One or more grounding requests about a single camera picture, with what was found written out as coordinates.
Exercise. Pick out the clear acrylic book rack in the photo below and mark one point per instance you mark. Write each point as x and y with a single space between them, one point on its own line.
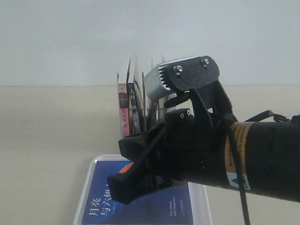
160 114

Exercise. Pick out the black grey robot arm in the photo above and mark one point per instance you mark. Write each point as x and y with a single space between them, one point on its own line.
264 158

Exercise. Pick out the pink and teal spine book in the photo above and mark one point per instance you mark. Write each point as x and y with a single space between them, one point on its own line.
123 96

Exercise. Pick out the white plastic tray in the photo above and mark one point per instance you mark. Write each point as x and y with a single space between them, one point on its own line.
198 195

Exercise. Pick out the dark brown spine book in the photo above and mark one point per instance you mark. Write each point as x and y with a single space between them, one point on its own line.
153 112

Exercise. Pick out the dark blue cover book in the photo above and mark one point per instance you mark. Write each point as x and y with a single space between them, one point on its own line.
171 206

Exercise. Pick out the black spine white text book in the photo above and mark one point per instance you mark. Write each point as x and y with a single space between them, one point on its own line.
134 97

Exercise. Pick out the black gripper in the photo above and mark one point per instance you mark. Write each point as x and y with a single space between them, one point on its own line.
185 148

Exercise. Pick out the white grey spine book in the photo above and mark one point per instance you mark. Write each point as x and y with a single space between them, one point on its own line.
165 99

